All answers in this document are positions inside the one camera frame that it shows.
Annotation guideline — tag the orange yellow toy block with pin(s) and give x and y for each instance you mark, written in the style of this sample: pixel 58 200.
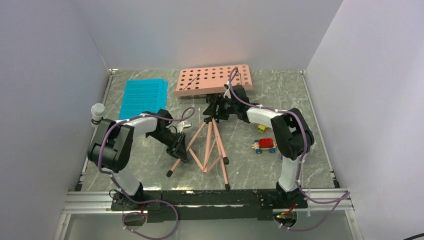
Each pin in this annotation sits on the orange yellow toy block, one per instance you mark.
pixel 262 128

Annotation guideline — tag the blue sheet music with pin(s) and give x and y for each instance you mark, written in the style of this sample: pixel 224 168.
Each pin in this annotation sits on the blue sheet music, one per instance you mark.
pixel 141 95

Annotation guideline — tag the red wooden toy car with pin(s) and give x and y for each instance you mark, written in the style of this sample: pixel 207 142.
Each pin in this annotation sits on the red wooden toy car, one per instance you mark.
pixel 264 144

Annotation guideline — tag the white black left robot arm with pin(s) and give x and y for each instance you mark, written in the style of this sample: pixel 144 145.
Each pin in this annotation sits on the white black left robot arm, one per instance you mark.
pixel 111 147

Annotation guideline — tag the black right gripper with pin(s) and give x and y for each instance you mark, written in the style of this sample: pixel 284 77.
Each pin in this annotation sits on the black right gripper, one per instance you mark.
pixel 211 110

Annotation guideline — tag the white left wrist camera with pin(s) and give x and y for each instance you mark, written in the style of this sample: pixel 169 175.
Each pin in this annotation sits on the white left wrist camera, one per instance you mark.
pixel 183 125

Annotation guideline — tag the grey microphone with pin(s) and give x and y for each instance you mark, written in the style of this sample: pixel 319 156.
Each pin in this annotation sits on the grey microphone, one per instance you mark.
pixel 98 112

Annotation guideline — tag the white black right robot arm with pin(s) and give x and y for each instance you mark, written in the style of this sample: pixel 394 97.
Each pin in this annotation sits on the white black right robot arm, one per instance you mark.
pixel 291 132

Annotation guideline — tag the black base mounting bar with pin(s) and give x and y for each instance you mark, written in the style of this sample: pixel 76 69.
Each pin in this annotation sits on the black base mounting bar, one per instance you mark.
pixel 185 205

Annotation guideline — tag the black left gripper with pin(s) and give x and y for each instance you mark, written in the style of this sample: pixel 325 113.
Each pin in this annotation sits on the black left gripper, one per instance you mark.
pixel 180 152

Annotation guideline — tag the pink music stand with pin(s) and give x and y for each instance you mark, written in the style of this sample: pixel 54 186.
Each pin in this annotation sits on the pink music stand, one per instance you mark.
pixel 214 149

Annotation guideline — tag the aluminium frame rail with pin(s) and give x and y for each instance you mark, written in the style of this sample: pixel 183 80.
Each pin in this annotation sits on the aluminium frame rail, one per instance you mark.
pixel 318 199

